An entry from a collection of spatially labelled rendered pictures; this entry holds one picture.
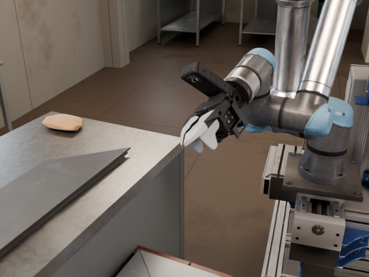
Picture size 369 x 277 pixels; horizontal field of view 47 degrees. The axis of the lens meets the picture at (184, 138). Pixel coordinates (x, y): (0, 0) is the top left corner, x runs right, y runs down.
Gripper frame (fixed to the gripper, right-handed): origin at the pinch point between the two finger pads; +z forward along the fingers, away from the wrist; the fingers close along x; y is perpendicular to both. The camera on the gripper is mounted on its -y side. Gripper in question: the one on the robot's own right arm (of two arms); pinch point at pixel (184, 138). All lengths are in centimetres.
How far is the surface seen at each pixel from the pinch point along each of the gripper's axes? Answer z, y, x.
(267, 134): -252, 134, 172
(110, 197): -6.0, 13.4, 44.3
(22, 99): -177, -15, 360
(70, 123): -32, -4, 81
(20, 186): 4, -2, 62
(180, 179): -41, 33, 58
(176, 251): -30, 59, 72
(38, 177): -2, -1, 62
